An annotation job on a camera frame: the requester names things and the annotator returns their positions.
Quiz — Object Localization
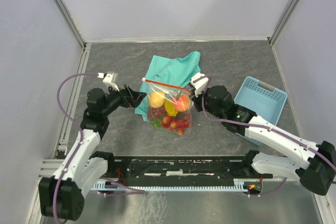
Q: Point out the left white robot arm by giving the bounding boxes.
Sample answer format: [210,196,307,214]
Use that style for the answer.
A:
[38,85,146,223]

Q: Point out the fake green grapes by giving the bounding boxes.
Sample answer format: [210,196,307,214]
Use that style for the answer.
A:
[150,119,163,129]

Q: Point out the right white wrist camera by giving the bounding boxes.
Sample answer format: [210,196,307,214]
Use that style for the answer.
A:
[189,72,211,97]

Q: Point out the clear zip top bag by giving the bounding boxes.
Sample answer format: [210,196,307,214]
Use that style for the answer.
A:
[142,78,193,136]

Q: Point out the light blue cable duct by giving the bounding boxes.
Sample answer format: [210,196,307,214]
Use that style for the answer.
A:
[91,179,248,193]

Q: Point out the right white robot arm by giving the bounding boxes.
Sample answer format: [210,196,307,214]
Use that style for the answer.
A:
[190,81,335,196]

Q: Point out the purple cable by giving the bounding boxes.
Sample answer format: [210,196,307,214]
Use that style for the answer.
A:
[201,74,336,197]
[52,72,100,224]

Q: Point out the fake strawberries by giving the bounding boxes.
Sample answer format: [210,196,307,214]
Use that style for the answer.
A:
[160,113,192,136]

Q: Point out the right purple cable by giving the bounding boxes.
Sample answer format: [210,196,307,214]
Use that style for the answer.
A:
[201,74,336,197]

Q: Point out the yellow fake lemon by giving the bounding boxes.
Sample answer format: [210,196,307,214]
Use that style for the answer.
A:
[148,91,165,109]

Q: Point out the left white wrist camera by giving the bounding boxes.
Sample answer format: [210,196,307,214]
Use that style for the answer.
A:
[98,72,119,90]

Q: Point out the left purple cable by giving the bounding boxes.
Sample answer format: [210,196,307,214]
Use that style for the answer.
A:
[52,72,100,224]

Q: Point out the light blue plastic basket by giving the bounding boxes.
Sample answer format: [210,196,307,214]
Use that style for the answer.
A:
[233,76,288,146]

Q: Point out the yellow fake starfruit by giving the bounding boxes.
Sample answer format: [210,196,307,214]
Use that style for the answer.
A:
[164,100,178,116]

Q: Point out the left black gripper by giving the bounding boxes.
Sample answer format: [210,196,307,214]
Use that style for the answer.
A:
[101,82,147,116]

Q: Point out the fake purple grapes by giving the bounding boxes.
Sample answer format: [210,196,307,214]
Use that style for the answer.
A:
[147,106,166,121]

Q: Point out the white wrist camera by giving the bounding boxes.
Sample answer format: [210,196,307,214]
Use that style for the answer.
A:
[98,72,119,90]
[189,72,211,97]

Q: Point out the teal t-shirt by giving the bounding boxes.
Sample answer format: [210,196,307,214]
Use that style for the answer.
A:
[134,50,202,123]

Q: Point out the fake peach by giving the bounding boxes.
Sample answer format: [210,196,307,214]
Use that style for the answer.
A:
[173,94,191,112]

